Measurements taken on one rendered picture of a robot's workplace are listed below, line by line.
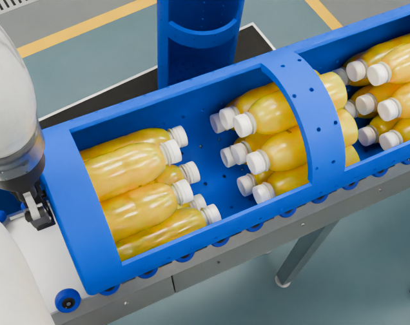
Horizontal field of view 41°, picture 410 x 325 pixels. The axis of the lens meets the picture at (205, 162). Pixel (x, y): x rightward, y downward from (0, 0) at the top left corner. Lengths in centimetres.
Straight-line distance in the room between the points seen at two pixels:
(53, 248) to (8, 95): 60
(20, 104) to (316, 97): 51
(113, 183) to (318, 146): 33
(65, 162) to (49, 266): 32
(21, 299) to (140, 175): 69
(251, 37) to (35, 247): 156
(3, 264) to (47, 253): 89
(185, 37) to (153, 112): 78
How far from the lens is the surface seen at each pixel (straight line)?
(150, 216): 87
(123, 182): 86
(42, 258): 109
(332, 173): 94
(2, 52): 52
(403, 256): 224
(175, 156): 89
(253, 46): 238
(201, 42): 179
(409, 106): 108
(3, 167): 64
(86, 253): 81
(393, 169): 124
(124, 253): 90
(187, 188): 90
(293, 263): 181
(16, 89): 54
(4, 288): 18
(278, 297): 204
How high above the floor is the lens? 194
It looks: 62 degrees down
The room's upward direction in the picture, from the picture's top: 8 degrees clockwise
